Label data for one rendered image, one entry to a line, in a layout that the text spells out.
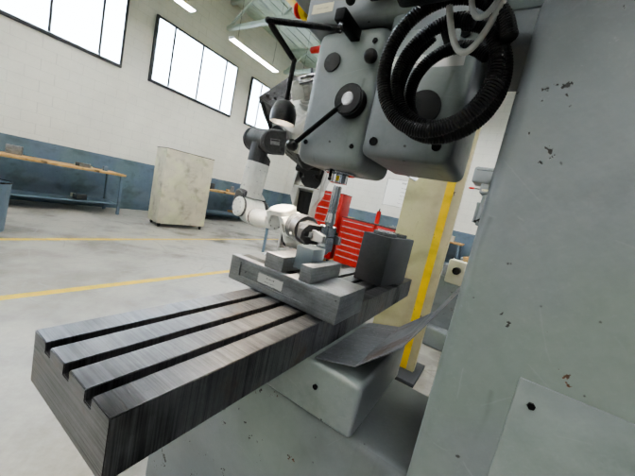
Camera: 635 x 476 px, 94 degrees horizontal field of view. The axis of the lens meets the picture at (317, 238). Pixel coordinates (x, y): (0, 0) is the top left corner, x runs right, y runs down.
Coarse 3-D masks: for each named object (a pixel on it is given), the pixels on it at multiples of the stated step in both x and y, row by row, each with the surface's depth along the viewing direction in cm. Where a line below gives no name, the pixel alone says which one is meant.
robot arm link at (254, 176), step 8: (248, 160) 116; (248, 168) 116; (256, 168) 115; (264, 168) 117; (248, 176) 116; (256, 176) 116; (264, 176) 118; (248, 184) 116; (256, 184) 117; (264, 184) 120; (240, 192) 116; (248, 192) 116; (256, 192) 118; (240, 200) 113; (264, 200) 123; (232, 208) 117; (240, 208) 113
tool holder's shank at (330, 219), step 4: (336, 188) 80; (340, 188) 80; (332, 192) 81; (336, 192) 80; (340, 192) 80; (332, 196) 80; (336, 196) 80; (332, 200) 80; (336, 200) 80; (332, 204) 80; (336, 204) 80; (332, 208) 81; (336, 208) 81; (328, 212) 81; (332, 212) 80; (328, 216) 81; (332, 216) 81; (324, 220) 82; (328, 220) 81; (332, 220) 81; (328, 224) 81; (332, 224) 81
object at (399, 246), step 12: (372, 240) 111; (384, 240) 108; (396, 240) 110; (408, 240) 119; (360, 252) 114; (372, 252) 111; (384, 252) 108; (396, 252) 112; (408, 252) 122; (360, 264) 114; (372, 264) 111; (384, 264) 108; (396, 264) 115; (360, 276) 114; (372, 276) 111; (384, 276) 109; (396, 276) 118
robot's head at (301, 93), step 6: (294, 84) 109; (300, 84) 109; (306, 84) 109; (312, 84) 110; (294, 90) 109; (300, 90) 109; (306, 90) 110; (294, 96) 110; (300, 96) 111; (306, 96) 113; (300, 102) 116; (306, 102) 115
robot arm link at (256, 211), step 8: (248, 200) 115; (256, 200) 119; (248, 208) 114; (256, 208) 117; (264, 208) 119; (240, 216) 117; (248, 216) 114; (256, 216) 110; (264, 216) 107; (256, 224) 111; (264, 224) 107
